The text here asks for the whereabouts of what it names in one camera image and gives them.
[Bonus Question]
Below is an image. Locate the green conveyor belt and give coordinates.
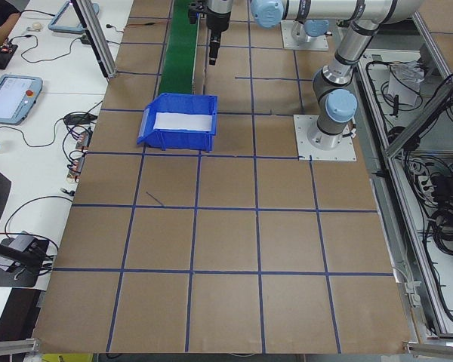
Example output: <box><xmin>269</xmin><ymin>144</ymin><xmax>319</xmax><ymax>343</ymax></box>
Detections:
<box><xmin>158</xmin><ymin>0</ymin><xmax>201</xmax><ymax>95</ymax></box>

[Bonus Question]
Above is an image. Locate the white foam pad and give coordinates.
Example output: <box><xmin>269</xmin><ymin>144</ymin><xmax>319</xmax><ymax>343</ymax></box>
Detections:
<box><xmin>153</xmin><ymin>112</ymin><xmax>214</xmax><ymax>132</ymax></box>

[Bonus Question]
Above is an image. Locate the blue plastic storage bin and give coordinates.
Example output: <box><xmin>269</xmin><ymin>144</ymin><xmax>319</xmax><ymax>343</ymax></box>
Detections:
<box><xmin>136</xmin><ymin>93</ymin><xmax>219</xmax><ymax>152</ymax></box>

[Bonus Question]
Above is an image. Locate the blue grey teach pendant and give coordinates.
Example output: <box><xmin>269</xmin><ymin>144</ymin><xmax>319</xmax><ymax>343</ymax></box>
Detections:
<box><xmin>48</xmin><ymin>0</ymin><xmax>100</xmax><ymax>35</ymax></box>
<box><xmin>0</xmin><ymin>74</ymin><xmax>44</xmax><ymax>125</ymax></box>

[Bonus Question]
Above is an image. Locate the small circuit board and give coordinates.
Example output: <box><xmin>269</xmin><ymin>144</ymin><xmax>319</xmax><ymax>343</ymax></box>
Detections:
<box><xmin>75</xmin><ymin>130</ymin><xmax>94</xmax><ymax>150</ymax></box>
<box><xmin>66</xmin><ymin>156</ymin><xmax>87</xmax><ymax>180</ymax></box>

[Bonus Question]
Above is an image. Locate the white box with grey foil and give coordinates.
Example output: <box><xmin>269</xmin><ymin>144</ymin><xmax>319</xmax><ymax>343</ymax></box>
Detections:
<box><xmin>387</xmin><ymin>60</ymin><xmax>426</xmax><ymax>106</ymax></box>

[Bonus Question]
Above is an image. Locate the black electronics box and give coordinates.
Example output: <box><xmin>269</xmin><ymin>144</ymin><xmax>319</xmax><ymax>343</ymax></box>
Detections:
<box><xmin>0</xmin><ymin>43</ymin><xmax>19</xmax><ymax>71</ymax></box>

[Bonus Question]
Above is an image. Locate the grey box device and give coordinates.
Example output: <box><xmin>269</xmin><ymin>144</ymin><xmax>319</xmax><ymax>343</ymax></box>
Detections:
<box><xmin>13</xmin><ymin>232</ymin><xmax>48</xmax><ymax>261</ymax></box>

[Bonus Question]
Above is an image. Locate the aluminium profile bar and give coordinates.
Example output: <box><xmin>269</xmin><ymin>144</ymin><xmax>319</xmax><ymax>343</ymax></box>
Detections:
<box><xmin>402</xmin><ymin>340</ymin><xmax>453</xmax><ymax>359</ymax></box>
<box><xmin>0</xmin><ymin>338</ymin><xmax>41</xmax><ymax>357</ymax></box>

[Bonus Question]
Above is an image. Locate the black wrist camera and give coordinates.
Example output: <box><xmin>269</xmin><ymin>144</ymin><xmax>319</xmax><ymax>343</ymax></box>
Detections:
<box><xmin>187</xmin><ymin>1</ymin><xmax>205</xmax><ymax>24</ymax></box>

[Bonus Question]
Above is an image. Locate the white square base plate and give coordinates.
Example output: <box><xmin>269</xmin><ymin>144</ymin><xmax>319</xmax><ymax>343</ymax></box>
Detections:
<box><xmin>293</xmin><ymin>114</ymin><xmax>359</xmax><ymax>162</ymax></box>
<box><xmin>280</xmin><ymin>19</ymin><xmax>330</xmax><ymax>52</ymax></box>

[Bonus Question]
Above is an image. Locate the aluminium profile post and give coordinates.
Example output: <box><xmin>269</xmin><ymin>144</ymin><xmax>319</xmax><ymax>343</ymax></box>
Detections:
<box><xmin>70</xmin><ymin>0</ymin><xmax>117</xmax><ymax>79</ymax></box>

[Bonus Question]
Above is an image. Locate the black cable adapter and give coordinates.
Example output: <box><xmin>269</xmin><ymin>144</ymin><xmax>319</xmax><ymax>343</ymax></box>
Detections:
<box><xmin>63</xmin><ymin>112</ymin><xmax>97</xmax><ymax>125</ymax></box>

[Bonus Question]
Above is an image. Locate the long black desk cable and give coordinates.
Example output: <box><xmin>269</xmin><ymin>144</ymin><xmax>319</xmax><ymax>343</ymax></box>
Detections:
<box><xmin>5</xmin><ymin>194</ymin><xmax>75</xmax><ymax>235</ymax></box>

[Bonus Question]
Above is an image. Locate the V-shaped aluminium frame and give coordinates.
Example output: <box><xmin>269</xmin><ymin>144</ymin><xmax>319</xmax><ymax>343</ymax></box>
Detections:
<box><xmin>356</xmin><ymin>11</ymin><xmax>453</xmax><ymax>340</ymax></box>

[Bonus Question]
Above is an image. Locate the black coiled cable bundle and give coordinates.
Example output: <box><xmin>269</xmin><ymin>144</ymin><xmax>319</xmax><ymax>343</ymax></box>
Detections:
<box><xmin>426</xmin><ymin>205</ymin><xmax>453</xmax><ymax>257</ymax></box>

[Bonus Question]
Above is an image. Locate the black camera stand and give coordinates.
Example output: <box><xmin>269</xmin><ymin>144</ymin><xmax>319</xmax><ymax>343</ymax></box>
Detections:
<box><xmin>0</xmin><ymin>235</ymin><xmax>50</xmax><ymax>290</ymax></box>

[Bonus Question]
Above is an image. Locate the grey metal bracket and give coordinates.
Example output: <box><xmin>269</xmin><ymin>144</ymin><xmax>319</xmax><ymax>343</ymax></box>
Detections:
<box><xmin>403</xmin><ymin>281</ymin><xmax>422</xmax><ymax>308</ymax></box>

